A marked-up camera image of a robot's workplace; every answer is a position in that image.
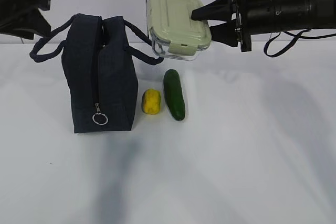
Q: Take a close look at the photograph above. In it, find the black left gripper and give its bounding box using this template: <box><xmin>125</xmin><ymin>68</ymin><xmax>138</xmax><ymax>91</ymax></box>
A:
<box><xmin>1</xmin><ymin>0</ymin><xmax>51</xmax><ymax>40</ymax></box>

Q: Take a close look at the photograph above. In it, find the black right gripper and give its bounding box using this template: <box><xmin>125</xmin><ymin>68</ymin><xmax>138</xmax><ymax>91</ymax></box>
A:
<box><xmin>191</xmin><ymin>0</ymin><xmax>277</xmax><ymax>52</ymax></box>

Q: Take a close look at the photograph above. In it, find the glass container with green lid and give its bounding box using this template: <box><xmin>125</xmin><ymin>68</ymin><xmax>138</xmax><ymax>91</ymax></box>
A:
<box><xmin>146</xmin><ymin>0</ymin><xmax>211</xmax><ymax>61</ymax></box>

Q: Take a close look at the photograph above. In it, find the green cucumber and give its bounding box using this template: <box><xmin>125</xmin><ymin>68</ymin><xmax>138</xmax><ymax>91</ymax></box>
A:
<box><xmin>163</xmin><ymin>69</ymin><xmax>186</xmax><ymax>121</ymax></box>

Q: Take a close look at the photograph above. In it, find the yellow toy fruit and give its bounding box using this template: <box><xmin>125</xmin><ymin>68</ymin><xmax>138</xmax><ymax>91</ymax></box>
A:
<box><xmin>142</xmin><ymin>89</ymin><xmax>161</xmax><ymax>115</ymax></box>

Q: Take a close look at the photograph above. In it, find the dark navy fabric lunch bag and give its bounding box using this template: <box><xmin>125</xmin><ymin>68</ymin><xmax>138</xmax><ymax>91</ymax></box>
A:
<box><xmin>29</xmin><ymin>14</ymin><xmax>163</xmax><ymax>133</ymax></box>

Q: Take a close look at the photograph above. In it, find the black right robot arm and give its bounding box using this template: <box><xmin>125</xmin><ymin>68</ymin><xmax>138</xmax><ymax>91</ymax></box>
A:
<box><xmin>191</xmin><ymin>0</ymin><xmax>335</xmax><ymax>58</ymax></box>

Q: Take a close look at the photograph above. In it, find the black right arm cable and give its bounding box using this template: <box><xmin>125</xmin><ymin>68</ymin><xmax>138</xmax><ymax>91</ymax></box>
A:
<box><xmin>263</xmin><ymin>29</ymin><xmax>336</xmax><ymax>58</ymax></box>

